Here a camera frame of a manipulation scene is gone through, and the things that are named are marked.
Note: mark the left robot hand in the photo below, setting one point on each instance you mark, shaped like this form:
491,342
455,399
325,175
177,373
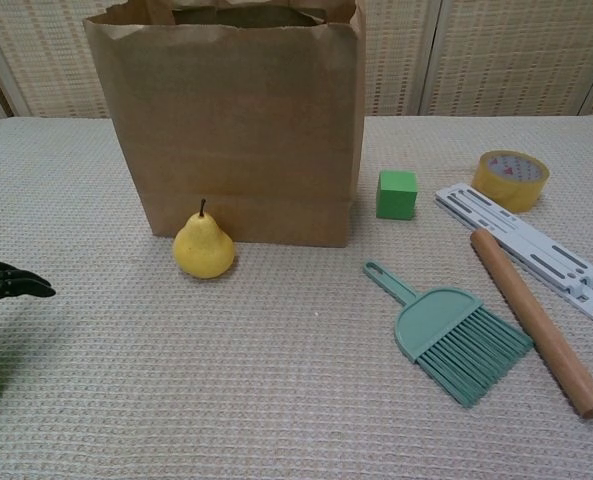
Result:
1,282

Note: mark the yellow pear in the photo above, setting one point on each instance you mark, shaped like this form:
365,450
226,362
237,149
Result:
203,250

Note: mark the brown paper bag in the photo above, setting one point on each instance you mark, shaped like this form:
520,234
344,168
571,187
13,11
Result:
236,125

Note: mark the teal hand brush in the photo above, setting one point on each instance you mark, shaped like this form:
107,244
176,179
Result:
436,325

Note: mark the beige woven tablecloth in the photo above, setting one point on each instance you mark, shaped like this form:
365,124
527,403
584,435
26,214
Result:
276,400

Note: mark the green cube block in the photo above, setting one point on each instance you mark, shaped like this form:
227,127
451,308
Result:
396,197

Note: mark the yellow packing tape roll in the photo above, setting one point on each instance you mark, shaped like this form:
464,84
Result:
506,192

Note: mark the wooden rolling pin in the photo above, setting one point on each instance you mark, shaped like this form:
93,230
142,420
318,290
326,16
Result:
536,315

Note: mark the white folding laptop stand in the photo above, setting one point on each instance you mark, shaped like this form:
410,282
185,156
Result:
536,240

